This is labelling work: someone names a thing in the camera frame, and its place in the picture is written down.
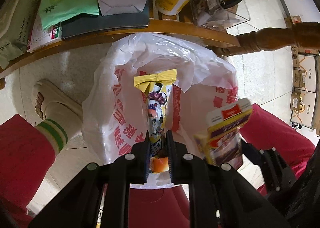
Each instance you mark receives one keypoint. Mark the left foot slipper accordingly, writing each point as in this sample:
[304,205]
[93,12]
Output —
[61,116]

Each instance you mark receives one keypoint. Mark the clear plastic organizer box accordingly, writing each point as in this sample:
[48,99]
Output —
[209,14]

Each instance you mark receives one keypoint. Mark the dark green book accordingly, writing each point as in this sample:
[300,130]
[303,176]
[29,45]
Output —
[85,23]

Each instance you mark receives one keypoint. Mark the white plastic trash bag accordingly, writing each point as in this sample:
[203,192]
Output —
[114,114]

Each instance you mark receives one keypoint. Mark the white medicine box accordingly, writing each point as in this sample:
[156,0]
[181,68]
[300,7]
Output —
[40,37]

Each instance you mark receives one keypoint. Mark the pale green wipes pack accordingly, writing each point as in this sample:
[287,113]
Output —
[17,17]

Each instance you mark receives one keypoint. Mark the red trousers right leg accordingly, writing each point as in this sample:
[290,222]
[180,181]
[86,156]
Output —
[266,131]

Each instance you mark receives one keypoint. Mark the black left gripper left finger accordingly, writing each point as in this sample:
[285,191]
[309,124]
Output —
[131,168]

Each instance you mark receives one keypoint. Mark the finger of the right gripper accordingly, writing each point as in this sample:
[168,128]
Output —
[277,174]

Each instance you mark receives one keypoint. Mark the yellow red cardboard box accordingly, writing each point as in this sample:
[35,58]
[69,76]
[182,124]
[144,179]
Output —
[220,143]

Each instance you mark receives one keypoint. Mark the cardboard boxes stack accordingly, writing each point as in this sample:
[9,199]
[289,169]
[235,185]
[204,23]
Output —
[305,96]

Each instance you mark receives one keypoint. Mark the yellow snack wrapper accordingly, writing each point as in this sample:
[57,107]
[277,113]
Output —
[156,89]

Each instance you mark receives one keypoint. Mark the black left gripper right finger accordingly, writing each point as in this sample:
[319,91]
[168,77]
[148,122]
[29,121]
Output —
[186,168]

